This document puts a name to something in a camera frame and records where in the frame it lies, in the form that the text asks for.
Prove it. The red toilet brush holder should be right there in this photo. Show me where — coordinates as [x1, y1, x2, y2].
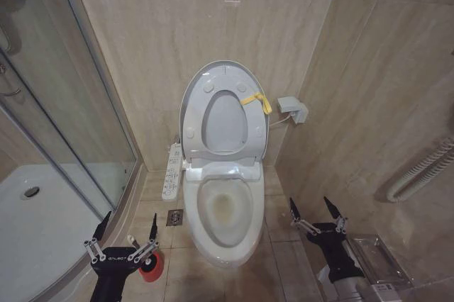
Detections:
[138, 250, 165, 284]

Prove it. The glass shower enclosure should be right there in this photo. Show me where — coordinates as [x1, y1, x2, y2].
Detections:
[0, 0, 143, 211]

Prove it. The clear toilet paper holder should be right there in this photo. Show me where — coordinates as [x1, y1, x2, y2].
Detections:
[348, 233, 414, 291]

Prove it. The white toilet seat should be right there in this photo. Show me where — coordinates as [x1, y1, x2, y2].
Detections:
[182, 63, 270, 160]

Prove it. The chrome shower door handle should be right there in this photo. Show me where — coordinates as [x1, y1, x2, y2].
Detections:
[0, 62, 23, 98]

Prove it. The white bidet control panel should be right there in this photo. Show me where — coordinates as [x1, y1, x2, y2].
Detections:
[162, 142, 184, 201]

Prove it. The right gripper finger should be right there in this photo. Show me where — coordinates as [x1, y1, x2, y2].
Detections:
[323, 196, 348, 235]
[289, 197, 321, 237]

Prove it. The white power cable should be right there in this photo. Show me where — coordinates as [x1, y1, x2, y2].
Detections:
[270, 112, 296, 127]

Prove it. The white toilet lid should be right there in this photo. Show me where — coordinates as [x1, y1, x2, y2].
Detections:
[178, 60, 271, 162]

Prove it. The white shower tray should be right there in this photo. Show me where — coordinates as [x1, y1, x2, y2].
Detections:
[0, 163, 138, 302]

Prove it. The metal floor drain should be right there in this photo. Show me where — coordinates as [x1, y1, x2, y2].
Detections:
[166, 209, 184, 227]

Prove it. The grey wall power box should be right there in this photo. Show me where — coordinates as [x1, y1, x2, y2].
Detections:
[277, 95, 309, 125]

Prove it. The white corrugated hose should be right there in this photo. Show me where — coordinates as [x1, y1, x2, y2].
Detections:
[385, 138, 454, 203]

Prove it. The white toilet bowl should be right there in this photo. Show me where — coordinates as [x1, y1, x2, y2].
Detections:
[183, 158, 265, 269]

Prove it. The yellow strap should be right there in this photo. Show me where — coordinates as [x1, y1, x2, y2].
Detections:
[240, 91, 272, 116]

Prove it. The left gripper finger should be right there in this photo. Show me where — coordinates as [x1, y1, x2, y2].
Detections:
[83, 211, 112, 263]
[128, 213, 160, 264]

